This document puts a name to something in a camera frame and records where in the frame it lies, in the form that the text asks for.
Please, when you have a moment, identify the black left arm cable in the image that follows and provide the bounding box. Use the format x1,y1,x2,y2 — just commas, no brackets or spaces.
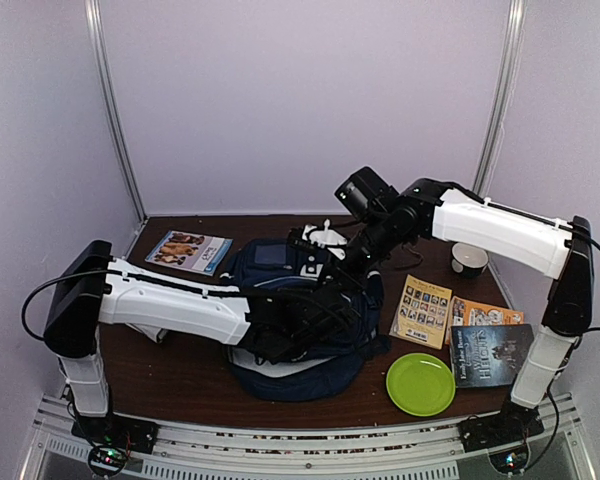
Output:
20,269,331,341

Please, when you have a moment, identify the aluminium frame post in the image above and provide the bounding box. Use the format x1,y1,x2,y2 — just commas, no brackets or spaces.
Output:
84,0,147,222
472,0,527,197

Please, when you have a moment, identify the white and black bowl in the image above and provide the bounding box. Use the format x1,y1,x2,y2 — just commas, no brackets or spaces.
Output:
450,243,489,279

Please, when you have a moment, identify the yellow portrait grid booklet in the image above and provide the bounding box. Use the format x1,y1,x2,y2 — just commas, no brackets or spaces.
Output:
389,275,452,350

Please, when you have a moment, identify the navy blue student backpack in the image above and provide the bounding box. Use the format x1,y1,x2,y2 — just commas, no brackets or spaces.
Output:
221,238,391,402

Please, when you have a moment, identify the right aluminium frame post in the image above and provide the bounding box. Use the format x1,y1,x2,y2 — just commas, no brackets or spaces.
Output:
472,0,527,197

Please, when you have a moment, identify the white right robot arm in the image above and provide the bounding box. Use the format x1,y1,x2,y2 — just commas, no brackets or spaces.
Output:
306,167,594,442

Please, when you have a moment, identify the front aluminium rail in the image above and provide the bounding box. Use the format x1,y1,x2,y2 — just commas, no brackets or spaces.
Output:
15,394,600,479

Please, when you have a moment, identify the dog cover workbook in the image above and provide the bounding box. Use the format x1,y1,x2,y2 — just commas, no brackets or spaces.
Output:
145,230,233,276

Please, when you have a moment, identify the orange cartoon booklet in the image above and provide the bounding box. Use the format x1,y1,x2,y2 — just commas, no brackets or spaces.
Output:
445,296,524,345

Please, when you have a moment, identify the white paperback book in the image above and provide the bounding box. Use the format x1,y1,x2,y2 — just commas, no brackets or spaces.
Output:
128,324,169,344

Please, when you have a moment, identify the left aluminium frame post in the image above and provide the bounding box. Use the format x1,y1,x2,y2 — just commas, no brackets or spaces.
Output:
84,0,147,222

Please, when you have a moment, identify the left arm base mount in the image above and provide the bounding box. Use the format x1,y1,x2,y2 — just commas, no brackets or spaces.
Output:
71,415,159,477

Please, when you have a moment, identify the green plastic plate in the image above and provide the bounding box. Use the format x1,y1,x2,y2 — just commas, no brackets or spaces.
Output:
385,353,456,417

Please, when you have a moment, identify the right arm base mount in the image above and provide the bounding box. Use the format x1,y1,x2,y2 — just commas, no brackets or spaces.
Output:
458,412,544,476

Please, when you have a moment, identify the dark Wuthering Heights book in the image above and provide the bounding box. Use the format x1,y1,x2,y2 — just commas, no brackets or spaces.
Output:
450,325,534,389

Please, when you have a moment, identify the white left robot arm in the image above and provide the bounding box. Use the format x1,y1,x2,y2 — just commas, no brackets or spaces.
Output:
43,240,355,444

